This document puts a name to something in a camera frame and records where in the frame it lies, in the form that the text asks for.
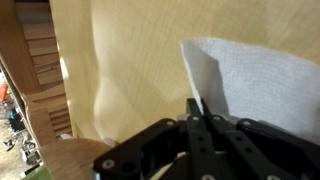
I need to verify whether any wooden bowl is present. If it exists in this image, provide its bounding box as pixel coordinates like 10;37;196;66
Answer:
40;138;111;180

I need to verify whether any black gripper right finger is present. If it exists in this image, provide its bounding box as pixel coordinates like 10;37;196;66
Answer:
201;100;298;180

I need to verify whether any white paper serviette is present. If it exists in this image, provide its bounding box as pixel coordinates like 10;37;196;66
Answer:
180;38;320;145

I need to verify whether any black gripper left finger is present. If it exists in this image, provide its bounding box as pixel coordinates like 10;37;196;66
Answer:
186;98;230;180

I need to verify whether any green chips bag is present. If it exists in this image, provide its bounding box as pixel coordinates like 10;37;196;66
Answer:
20;165;53;180

